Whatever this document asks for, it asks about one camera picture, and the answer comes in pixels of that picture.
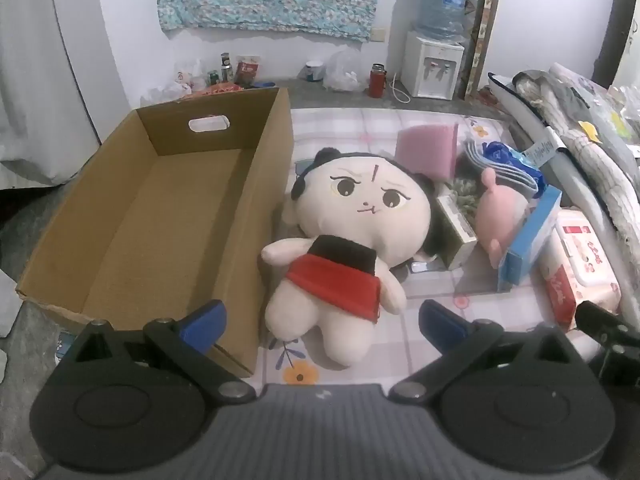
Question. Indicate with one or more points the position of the pink wet wipes pack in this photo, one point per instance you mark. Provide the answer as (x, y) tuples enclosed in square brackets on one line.
[(575, 265)]

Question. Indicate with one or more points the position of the green can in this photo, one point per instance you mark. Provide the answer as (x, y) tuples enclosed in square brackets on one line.
[(213, 79)]

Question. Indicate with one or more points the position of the brown cardboard box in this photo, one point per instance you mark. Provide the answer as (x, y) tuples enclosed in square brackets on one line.
[(165, 220)]

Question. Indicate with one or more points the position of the white curtain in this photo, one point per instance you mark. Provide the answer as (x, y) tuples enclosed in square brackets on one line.
[(45, 70)]

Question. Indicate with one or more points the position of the pink sponge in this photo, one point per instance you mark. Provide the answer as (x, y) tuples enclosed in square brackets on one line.
[(427, 150)]

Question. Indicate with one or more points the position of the small blue box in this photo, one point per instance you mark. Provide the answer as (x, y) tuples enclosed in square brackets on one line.
[(264, 84)]

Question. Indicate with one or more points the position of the blue and white carton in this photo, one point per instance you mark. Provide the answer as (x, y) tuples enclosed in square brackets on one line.
[(527, 250)]

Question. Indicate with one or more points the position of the olive green carton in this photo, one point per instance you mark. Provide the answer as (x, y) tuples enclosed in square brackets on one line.
[(457, 240)]

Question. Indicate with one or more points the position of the white and blue mug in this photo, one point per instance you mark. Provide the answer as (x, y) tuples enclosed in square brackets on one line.
[(312, 71)]

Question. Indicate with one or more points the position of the dark glass bottle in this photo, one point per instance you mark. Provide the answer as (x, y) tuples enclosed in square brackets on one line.
[(226, 67)]

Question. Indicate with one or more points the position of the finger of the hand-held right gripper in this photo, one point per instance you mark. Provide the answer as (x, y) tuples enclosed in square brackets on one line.
[(602, 324)]

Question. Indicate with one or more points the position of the white plastic bag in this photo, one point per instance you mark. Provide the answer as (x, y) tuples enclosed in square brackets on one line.
[(185, 75)]

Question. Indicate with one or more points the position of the red snack bag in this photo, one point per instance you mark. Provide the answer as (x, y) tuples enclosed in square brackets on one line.
[(215, 90)]

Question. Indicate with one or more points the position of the green patterned cloth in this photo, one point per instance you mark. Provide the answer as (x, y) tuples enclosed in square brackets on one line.
[(465, 200)]

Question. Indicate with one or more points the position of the clear plastic bag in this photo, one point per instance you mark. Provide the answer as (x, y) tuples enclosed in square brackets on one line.
[(345, 72)]

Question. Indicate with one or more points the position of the big-headed plush doll red skirt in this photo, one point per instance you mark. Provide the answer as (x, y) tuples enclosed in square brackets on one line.
[(360, 210)]

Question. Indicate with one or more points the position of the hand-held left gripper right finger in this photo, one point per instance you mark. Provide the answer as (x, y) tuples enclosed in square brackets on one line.
[(440, 320)]

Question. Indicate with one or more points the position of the red thermos bottle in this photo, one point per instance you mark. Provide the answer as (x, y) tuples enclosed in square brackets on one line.
[(376, 82)]

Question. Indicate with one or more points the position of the pink checked bed sheet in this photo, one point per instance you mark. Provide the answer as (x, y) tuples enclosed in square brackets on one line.
[(350, 130)]

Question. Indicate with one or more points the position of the wall socket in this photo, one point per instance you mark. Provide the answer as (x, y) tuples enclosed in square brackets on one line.
[(378, 34)]

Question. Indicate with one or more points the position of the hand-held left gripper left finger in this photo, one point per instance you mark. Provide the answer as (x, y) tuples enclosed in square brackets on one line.
[(201, 322)]

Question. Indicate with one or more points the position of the pink plush toy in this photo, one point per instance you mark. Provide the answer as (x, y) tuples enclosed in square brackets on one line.
[(495, 215)]

